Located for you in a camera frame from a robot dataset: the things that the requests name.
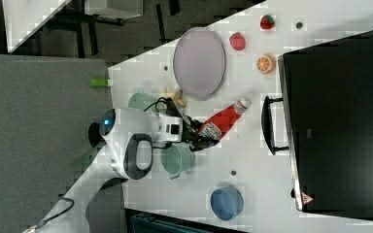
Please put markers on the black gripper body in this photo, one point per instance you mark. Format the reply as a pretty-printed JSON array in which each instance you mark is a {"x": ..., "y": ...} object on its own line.
[{"x": 189, "y": 133}]

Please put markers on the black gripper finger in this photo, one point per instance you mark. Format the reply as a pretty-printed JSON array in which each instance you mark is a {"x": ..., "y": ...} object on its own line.
[
  {"x": 196, "y": 123},
  {"x": 202, "y": 144}
]

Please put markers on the red ketchup bottle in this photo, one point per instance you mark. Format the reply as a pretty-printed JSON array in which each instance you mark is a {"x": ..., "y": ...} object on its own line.
[{"x": 218, "y": 125}]

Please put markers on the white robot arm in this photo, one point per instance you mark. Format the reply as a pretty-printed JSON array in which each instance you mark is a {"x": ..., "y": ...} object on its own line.
[{"x": 128, "y": 134}]

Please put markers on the green cup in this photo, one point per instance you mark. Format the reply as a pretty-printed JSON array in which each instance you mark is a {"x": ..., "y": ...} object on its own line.
[{"x": 177, "y": 159}]

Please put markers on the yellow toy banana bunch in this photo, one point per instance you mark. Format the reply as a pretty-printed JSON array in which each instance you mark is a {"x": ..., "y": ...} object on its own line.
[{"x": 176, "y": 95}]

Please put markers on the green perforated colander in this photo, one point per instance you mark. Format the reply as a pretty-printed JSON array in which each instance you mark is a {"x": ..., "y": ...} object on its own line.
[{"x": 143, "y": 102}]

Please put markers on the pale purple plate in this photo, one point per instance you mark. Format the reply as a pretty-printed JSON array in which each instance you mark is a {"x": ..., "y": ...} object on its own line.
[{"x": 199, "y": 63}]

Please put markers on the blue bowl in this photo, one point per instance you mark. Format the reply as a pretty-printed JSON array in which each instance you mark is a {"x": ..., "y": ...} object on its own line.
[{"x": 227, "y": 202}]

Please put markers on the red toy fruit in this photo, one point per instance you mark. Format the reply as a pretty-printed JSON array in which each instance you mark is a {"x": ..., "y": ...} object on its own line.
[{"x": 237, "y": 41}]

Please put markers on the toy orange half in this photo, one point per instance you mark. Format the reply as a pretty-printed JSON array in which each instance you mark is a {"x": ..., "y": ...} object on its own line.
[{"x": 266, "y": 64}]

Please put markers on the black cylinder at table edge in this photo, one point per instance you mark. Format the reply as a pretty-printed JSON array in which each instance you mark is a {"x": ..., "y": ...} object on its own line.
[{"x": 94, "y": 136}]

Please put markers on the green marker pen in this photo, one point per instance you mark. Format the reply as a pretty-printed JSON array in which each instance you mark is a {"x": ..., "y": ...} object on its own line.
[{"x": 100, "y": 82}]

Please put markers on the toy strawberry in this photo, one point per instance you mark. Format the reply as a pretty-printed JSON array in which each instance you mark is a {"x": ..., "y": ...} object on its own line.
[{"x": 267, "y": 22}]

